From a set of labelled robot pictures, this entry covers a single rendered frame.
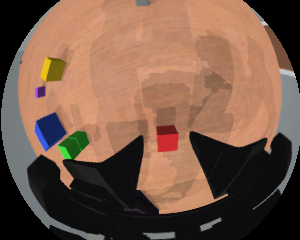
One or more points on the green block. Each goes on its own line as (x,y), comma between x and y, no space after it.
(81,139)
(69,148)

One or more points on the yellow block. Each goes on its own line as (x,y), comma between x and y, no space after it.
(52,69)

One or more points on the small purple block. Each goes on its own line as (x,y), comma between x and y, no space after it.
(39,91)

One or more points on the red block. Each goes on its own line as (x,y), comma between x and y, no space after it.
(166,138)

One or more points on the blue cube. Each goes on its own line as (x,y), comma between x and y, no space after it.
(49,130)

